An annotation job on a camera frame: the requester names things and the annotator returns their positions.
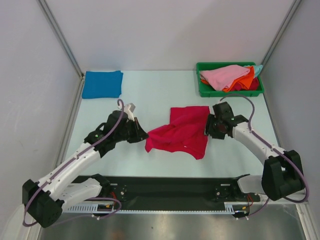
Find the folded blue t shirt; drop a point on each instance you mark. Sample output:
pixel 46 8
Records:
pixel 99 84

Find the left aluminium frame post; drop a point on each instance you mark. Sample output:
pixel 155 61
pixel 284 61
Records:
pixel 53 23

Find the light blue t shirt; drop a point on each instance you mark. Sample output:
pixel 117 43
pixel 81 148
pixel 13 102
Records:
pixel 257 69

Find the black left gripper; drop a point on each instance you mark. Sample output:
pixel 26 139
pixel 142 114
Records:
pixel 139 134

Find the right aluminium frame post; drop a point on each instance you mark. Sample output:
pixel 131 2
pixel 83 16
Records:
pixel 282 29

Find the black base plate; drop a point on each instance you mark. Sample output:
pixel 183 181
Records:
pixel 174 194

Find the green plastic bin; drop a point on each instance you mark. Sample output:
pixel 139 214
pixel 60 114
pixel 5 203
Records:
pixel 206 91

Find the magenta t shirt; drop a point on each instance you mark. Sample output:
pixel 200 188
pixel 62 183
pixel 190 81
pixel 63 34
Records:
pixel 184 133

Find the orange t shirt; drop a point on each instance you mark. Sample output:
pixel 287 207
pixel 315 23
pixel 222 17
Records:
pixel 245 80

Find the aluminium frame post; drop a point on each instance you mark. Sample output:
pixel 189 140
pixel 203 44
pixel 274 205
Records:
pixel 53 23
pixel 282 29

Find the dark red t shirt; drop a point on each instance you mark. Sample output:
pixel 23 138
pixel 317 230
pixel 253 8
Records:
pixel 253 87

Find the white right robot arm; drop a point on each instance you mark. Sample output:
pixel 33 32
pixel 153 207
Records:
pixel 282 173

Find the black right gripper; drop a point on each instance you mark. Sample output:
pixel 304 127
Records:
pixel 210 125

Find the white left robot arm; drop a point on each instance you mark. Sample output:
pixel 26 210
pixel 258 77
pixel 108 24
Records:
pixel 46 199

